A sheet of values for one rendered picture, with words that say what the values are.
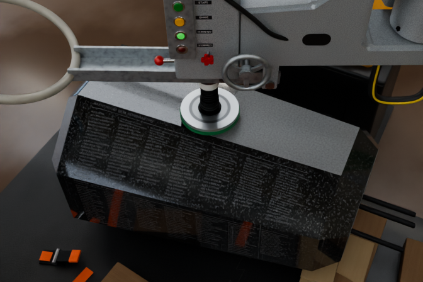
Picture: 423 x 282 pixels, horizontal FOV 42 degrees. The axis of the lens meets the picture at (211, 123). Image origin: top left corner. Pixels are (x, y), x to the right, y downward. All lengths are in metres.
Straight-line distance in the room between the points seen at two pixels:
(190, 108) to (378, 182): 1.28
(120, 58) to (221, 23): 0.47
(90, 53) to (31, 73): 1.68
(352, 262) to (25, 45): 2.46
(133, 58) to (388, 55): 0.83
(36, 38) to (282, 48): 2.42
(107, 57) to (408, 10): 0.97
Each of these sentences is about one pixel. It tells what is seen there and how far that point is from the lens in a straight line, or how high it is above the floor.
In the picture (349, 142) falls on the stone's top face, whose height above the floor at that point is 0.80.
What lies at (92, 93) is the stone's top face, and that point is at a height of 0.80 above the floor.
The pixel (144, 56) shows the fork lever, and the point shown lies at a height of 1.06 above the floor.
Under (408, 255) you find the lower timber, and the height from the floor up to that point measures 0.09.
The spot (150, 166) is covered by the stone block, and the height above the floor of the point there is 0.68.
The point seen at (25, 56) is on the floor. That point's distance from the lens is 3.70.
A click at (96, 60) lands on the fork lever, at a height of 1.06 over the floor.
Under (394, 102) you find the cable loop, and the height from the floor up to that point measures 0.90.
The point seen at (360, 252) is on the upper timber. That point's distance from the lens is 2.45.
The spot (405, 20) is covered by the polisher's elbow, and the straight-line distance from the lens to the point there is 1.73.
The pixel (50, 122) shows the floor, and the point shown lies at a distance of 3.24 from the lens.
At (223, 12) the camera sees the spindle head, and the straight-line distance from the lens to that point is 1.56.
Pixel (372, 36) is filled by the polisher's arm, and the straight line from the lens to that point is 1.76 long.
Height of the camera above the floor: 2.31
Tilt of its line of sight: 49 degrees down
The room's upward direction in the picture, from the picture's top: 2 degrees counter-clockwise
